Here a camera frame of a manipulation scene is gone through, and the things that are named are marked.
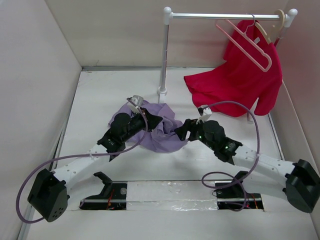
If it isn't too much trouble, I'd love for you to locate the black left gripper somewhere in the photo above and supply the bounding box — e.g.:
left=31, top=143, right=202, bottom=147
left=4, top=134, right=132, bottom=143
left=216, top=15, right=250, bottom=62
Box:
left=121, top=107, right=162, bottom=143

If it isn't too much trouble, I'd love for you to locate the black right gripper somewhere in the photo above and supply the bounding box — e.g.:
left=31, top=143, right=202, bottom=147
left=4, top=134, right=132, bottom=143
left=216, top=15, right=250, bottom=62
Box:
left=174, top=115, right=217, bottom=151

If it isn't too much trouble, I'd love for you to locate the purple t shirt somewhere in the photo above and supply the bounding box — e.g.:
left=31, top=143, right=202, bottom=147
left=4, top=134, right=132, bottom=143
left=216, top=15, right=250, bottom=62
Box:
left=125, top=100, right=188, bottom=153

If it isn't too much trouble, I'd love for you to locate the pink plastic hanger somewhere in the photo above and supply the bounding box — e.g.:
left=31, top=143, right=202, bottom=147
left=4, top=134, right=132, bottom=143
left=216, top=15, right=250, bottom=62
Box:
left=215, top=14, right=273, bottom=72

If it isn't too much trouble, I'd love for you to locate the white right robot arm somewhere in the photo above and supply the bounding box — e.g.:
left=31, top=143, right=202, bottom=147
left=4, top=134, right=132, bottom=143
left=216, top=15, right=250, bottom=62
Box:
left=175, top=119, right=320, bottom=213

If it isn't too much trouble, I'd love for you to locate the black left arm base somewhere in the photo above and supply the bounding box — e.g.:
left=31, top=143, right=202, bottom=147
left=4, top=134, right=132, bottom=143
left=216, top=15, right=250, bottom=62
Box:
left=79, top=171, right=128, bottom=211

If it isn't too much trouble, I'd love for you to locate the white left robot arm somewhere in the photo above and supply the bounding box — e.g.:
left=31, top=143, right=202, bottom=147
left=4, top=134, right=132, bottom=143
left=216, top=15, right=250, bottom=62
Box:
left=27, top=108, right=163, bottom=223

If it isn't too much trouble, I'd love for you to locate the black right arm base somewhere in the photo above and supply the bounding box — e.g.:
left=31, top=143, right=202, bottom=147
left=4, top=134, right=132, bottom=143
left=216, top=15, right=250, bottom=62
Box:
left=212, top=184, right=264, bottom=211

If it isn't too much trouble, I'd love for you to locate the red t shirt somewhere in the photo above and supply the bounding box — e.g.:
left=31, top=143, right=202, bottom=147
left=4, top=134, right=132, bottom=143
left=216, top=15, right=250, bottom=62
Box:
left=184, top=20, right=283, bottom=116

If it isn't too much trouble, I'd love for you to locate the wooden hanger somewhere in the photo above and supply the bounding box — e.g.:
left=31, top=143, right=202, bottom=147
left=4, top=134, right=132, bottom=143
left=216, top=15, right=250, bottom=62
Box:
left=254, top=9, right=286, bottom=44

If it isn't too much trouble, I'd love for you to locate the white metal clothes rack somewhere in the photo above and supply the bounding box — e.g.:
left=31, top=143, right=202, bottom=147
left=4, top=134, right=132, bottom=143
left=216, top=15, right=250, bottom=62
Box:
left=156, top=6, right=299, bottom=123

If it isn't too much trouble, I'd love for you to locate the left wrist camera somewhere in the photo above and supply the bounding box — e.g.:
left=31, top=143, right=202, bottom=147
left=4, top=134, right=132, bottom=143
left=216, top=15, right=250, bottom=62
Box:
left=127, top=95, right=144, bottom=113

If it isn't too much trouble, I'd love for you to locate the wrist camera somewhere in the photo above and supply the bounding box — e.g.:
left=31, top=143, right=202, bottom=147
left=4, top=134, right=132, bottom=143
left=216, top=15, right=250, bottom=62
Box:
left=127, top=95, right=144, bottom=113
left=196, top=105, right=212, bottom=124

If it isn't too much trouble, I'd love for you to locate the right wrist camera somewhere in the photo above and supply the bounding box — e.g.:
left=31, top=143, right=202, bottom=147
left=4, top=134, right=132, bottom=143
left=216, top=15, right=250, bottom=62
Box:
left=196, top=105, right=212, bottom=124

